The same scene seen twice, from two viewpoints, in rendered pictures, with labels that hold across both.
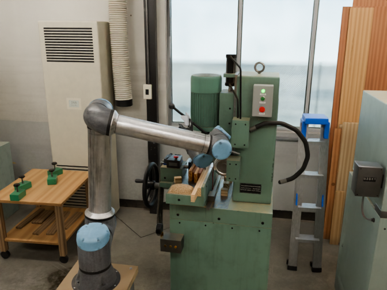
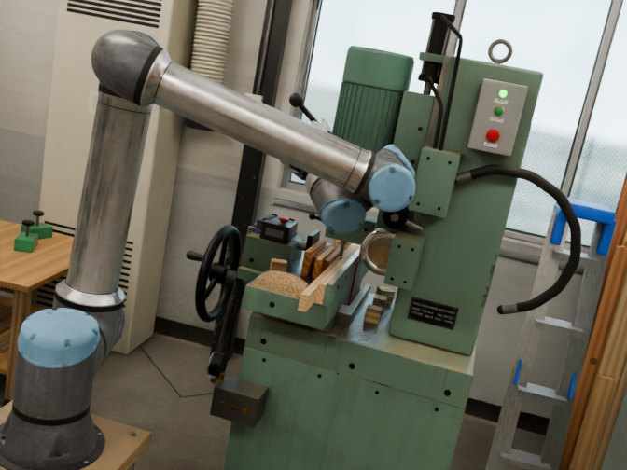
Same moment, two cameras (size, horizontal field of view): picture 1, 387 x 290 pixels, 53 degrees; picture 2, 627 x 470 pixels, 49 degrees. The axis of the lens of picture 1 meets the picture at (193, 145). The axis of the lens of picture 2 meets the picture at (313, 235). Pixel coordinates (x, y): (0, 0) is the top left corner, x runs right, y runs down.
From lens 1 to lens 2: 0.46 m
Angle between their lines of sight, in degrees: 4
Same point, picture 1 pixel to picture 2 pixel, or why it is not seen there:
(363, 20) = not seen: outside the picture
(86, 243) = (38, 347)
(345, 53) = not seen: outside the picture
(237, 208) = (397, 351)
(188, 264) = (264, 457)
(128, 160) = (188, 241)
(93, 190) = (84, 235)
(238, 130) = (430, 174)
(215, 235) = (336, 402)
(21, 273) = not seen: outside the picture
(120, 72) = (205, 59)
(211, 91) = (386, 83)
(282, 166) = (493, 308)
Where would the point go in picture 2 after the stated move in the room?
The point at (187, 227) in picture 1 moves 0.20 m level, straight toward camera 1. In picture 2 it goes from (279, 373) to (271, 410)
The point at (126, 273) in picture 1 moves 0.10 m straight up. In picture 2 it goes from (120, 441) to (126, 399)
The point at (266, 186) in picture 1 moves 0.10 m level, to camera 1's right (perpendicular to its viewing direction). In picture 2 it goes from (469, 313) to (509, 322)
